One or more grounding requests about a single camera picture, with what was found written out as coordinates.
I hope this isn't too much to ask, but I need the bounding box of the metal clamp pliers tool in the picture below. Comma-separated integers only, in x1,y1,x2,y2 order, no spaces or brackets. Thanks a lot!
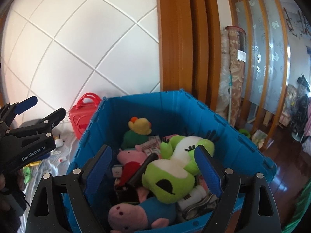
182,192,219,220

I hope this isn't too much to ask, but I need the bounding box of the person left hand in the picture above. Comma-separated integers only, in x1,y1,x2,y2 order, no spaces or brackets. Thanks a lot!
0,174,6,190

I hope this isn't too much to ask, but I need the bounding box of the white duck plush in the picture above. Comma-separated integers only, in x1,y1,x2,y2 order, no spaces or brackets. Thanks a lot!
54,135,64,148

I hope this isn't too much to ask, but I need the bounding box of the green yellow plush toy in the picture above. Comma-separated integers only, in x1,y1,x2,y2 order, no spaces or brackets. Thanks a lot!
23,160,41,184

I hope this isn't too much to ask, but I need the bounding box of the white red medicine bottle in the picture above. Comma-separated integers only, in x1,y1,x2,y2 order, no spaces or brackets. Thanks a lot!
58,157,67,163

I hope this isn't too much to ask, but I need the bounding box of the red bear toy suitcase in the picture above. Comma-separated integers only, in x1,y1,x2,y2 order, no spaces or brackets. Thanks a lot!
69,93,102,139

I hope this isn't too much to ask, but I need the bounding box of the pink pig plush red dress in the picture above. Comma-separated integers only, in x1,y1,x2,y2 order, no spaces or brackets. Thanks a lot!
115,149,147,187

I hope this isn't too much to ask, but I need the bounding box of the pink pig plush blue shirt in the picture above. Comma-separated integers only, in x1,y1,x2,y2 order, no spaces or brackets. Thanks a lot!
108,197,176,232

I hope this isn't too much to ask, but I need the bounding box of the green yellow duck plush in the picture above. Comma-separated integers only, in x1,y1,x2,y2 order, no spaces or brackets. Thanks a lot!
121,117,152,149

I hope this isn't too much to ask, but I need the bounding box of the blue plastic storage crate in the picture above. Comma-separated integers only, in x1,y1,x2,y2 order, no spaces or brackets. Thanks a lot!
64,90,276,232

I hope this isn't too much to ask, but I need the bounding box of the rolled patterned carpet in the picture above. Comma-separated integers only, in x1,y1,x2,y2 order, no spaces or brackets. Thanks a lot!
216,26,247,126

